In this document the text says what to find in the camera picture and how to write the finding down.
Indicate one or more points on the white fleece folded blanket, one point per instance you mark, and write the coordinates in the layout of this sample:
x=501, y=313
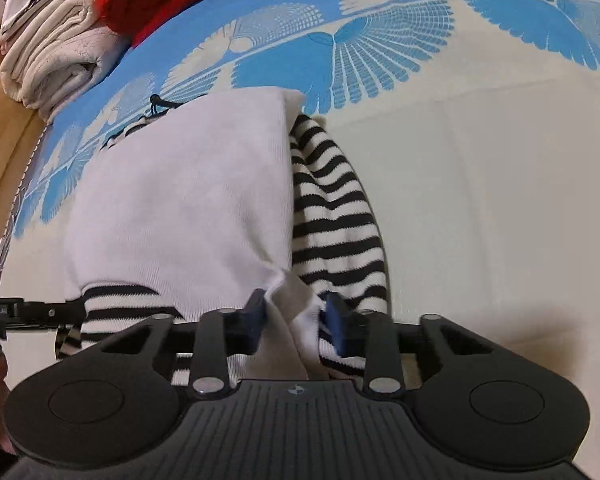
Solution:
x=60, y=55

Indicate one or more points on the striped hooded top white vest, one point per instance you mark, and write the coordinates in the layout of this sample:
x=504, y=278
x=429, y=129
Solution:
x=190, y=200

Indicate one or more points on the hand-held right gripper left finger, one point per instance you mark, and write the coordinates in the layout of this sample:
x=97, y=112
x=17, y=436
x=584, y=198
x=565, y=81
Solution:
x=253, y=316

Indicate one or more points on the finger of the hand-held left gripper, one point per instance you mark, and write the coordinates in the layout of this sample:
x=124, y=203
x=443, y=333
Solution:
x=55, y=310

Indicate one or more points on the blue and white bed sheet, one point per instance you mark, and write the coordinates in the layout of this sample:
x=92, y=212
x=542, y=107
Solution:
x=480, y=160

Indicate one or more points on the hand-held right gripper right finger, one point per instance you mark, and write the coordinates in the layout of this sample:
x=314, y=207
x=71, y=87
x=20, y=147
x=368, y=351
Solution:
x=337, y=325

